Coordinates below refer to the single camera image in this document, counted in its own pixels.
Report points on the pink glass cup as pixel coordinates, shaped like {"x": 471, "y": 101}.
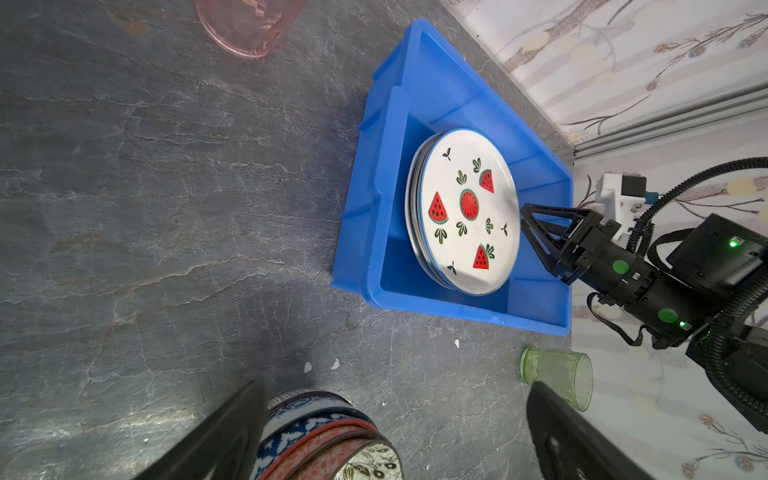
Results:
{"x": 248, "y": 28}

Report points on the black white patterned bowl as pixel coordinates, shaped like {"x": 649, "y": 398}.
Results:
{"x": 357, "y": 458}

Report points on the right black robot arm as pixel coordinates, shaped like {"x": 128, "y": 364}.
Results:
{"x": 695, "y": 287}

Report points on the watermelon pattern plate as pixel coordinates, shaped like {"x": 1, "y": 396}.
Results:
{"x": 467, "y": 212}

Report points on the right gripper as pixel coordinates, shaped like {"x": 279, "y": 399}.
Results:
{"x": 573, "y": 245}

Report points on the blue plastic bin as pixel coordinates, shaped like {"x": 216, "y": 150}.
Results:
{"x": 424, "y": 87}

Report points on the blue zigzag pattern bowl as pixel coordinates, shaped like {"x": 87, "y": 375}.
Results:
{"x": 280, "y": 440}

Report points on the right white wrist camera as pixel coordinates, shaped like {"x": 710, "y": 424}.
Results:
{"x": 624, "y": 198}

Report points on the red rimmed bowl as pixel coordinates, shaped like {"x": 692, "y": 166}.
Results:
{"x": 319, "y": 454}

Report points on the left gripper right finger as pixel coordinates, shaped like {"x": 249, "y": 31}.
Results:
{"x": 568, "y": 446}

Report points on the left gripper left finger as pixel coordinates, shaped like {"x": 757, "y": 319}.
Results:
{"x": 224, "y": 446}

